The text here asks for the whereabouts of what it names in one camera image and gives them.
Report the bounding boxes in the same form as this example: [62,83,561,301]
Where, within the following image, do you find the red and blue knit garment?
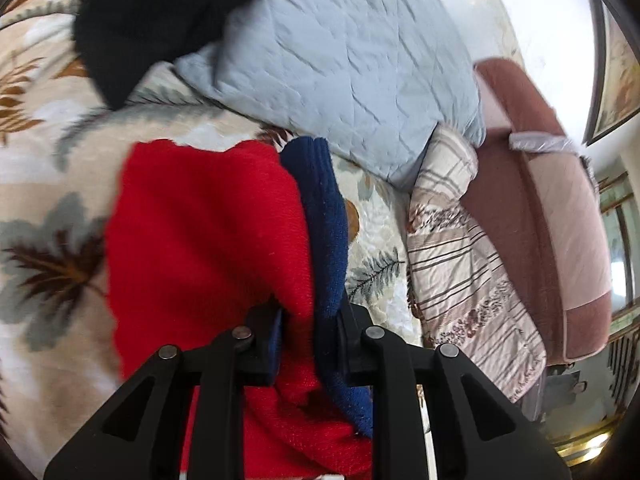
[105,136,372,479]

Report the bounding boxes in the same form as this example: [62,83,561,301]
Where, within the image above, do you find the beige striped patterned pillow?
[407,125,547,402]

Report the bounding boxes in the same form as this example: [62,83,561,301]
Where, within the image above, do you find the leaf pattern fleece blanket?
[1,0,421,479]

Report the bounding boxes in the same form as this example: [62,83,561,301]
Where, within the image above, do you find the grey quilted pillow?
[175,0,486,190]

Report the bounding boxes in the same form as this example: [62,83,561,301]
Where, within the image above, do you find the black garment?
[74,0,250,110]

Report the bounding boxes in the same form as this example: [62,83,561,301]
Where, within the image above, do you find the framed picture on wall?
[584,0,639,145]

